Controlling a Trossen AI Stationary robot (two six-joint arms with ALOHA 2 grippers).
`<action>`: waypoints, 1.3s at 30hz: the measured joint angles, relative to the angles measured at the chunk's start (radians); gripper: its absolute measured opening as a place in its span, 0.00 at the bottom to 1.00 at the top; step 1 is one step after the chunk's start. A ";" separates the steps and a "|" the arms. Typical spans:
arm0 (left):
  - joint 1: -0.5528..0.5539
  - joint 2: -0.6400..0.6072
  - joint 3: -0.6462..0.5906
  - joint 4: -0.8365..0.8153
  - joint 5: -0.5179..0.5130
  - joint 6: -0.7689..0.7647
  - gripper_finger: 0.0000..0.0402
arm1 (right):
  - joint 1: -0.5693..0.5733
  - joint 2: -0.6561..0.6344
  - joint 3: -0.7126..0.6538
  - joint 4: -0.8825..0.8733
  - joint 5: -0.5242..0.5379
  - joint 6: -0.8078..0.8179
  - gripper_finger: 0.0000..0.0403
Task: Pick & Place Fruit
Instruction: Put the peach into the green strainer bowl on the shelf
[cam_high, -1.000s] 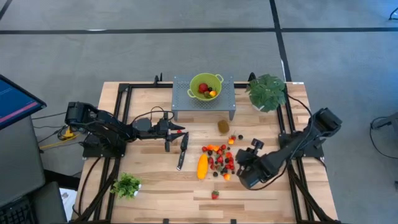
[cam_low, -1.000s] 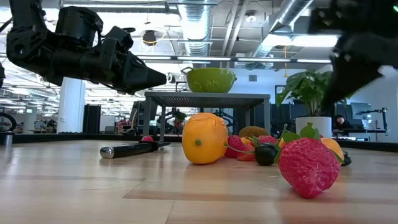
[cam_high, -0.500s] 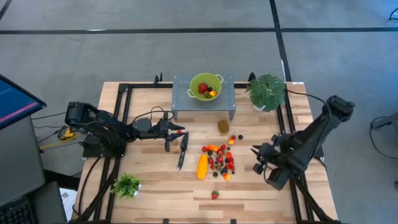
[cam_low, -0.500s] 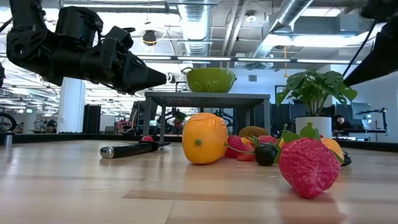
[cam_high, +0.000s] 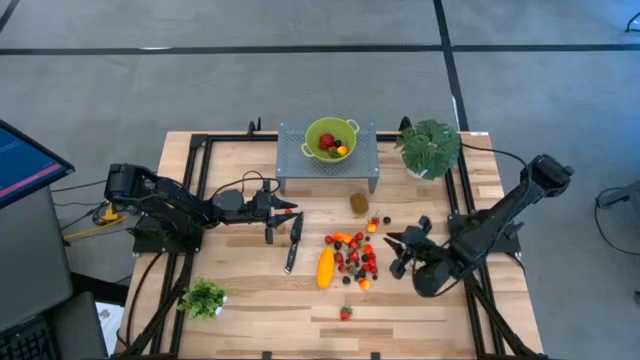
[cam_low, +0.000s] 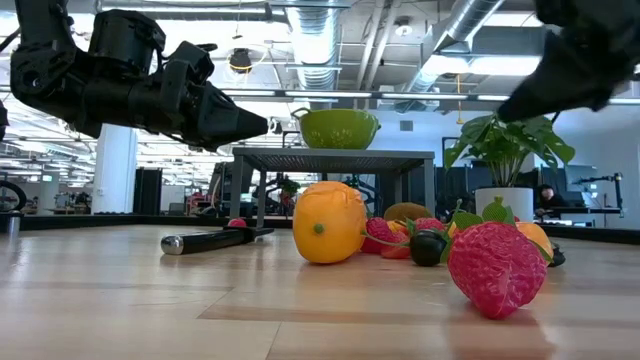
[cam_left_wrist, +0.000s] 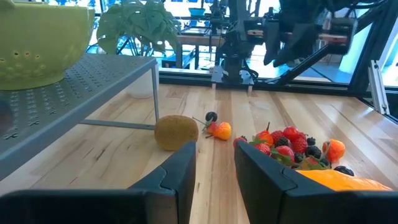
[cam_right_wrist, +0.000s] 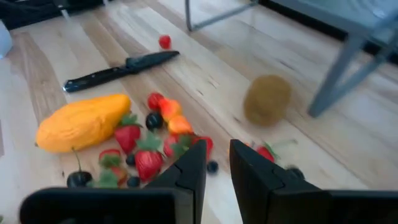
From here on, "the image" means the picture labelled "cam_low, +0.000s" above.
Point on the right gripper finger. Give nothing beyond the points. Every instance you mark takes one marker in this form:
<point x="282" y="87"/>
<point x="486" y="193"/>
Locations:
<point x="555" y="80"/>
<point x="565" y="109"/>

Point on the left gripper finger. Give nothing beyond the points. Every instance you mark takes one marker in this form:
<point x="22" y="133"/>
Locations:
<point x="225" y="117"/>
<point x="225" y="141"/>

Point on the green plastic colander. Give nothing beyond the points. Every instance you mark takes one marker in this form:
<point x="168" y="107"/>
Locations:
<point x="337" y="130"/>

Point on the red toy strawberry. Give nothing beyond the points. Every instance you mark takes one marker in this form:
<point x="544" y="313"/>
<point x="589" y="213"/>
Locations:
<point x="495" y="270"/>
<point x="376" y="231"/>
<point x="429" y="224"/>
<point x="396" y="250"/>

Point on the background black robot arm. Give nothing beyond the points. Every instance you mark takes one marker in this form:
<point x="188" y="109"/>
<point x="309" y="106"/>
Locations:
<point x="600" y="179"/>

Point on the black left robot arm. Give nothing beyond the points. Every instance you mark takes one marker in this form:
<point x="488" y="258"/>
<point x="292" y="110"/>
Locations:
<point x="50" y="75"/>

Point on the dark background monitor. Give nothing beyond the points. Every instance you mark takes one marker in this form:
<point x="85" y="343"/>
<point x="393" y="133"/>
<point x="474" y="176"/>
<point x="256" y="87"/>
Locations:
<point x="230" y="185"/>

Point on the potted monstera plant white pot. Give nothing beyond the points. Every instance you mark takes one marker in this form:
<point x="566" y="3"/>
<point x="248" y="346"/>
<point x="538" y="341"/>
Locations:
<point x="505" y="145"/>

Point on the background black machine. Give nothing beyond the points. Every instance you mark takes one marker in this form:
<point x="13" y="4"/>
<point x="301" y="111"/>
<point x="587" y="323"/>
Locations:
<point x="285" y="192"/>

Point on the white column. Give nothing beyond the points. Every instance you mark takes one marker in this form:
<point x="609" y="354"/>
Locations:
<point x="114" y="170"/>

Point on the black cabinet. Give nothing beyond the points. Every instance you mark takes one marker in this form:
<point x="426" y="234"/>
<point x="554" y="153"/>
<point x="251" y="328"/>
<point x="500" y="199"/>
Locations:
<point x="147" y="190"/>

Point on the person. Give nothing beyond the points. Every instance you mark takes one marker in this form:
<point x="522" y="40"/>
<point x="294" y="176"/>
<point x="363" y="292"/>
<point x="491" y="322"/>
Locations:
<point x="547" y="197"/>

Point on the black kitchen knife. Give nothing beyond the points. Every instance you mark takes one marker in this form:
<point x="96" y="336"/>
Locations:
<point x="210" y="241"/>

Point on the grey perforated metal shelf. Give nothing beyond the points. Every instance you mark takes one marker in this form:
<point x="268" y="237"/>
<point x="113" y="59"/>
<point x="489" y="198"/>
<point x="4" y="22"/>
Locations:
<point x="340" y="161"/>

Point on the long white light bar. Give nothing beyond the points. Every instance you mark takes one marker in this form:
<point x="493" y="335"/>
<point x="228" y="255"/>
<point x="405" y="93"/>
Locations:
<point x="350" y="94"/>

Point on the yellow toy squash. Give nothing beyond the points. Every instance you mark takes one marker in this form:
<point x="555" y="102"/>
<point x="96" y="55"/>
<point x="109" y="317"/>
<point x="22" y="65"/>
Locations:
<point x="327" y="225"/>

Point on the dark toy berry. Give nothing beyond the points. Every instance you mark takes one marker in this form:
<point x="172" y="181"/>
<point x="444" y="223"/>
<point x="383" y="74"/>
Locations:
<point x="556" y="257"/>
<point x="427" y="248"/>

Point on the black wheel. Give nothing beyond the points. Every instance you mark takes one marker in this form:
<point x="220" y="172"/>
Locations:
<point x="23" y="197"/>

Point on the brown toy kiwi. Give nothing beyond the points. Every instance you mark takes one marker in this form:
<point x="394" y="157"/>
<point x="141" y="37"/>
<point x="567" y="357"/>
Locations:
<point x="407" y="211"/>

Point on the silver spiral air duct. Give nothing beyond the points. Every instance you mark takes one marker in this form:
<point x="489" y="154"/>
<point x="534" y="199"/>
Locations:
<point x="465" y="20"/>
<point x="315" y="40"/>

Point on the silver metal post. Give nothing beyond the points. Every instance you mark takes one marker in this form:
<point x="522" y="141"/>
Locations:
<point x="12" y="222"/>

